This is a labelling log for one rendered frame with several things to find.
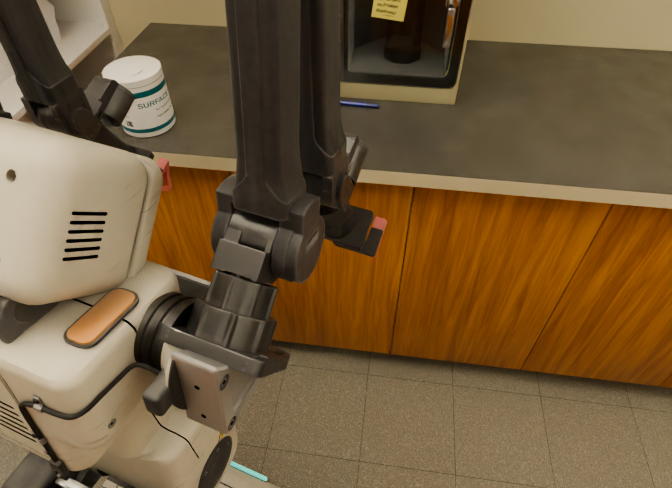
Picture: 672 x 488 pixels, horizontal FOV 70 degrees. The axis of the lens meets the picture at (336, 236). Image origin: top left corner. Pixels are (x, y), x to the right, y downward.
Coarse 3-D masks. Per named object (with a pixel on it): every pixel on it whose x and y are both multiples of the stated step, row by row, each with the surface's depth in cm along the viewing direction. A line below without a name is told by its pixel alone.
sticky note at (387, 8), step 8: (376, 0) 109; (384, 0) 109; (392, 0) 109; (400, 0) 109; (376, 8) 111; (384, 8) 110; (392, 8) 110; (400, 8) 110; (376, 16) 112; (384, 16) 112; (392, 16) 111; (400, 16) 111
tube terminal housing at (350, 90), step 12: (468, 24) 111; (348, 84) 127; (360, 84) 126; (372, 84) 126; (456, 84) 122; (348, 96) 129; (360, 96) 129; (372, 96) 128; (384, 96) 128; (396, 96) 127; (408, 96) 127; (420, 96) 126; (432, 96) 126; (444, 96) 125
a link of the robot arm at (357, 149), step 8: (352, 136) 68; (352, 144) 67; (360, 144) 69; (352, 152) 68; (360, 152) 69; (352, 160) 69; (360, 160) 70; (352, 168) 69; (360, 168) 70; (344, 176) 60; (352, 176) 69; (344, 184) 61; (352, 184) 64; (336, 192) 60; (344, 192) 62; (344, 200) 63; (336, 208) 65; (344, 208) 64
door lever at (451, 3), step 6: (450, 0) 107; (456, 0) 107; (450, 6) 104; (450, 12) 104; (450, 18) 105; (450, 24) 106; (444, 30) 108; (450, 30) 107; (444, 36) 108; (450, 36) 108; (444, 42) 109
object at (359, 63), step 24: (360, 0) 110; (408, 0) 108; (432, 0) 108; (360, 24) 114; (384, 24) 113; (408, 24) 112; (432, 24) 111; (456, 24) 111; (360, 48) 118; (384, 48) 117; (408, 48) 116; (432, 48) 115; (456, 48) 114; (360, 72) 122; (384, 72) 122; (408, 72) 121; (432, 72) 120; (456, 72) 119
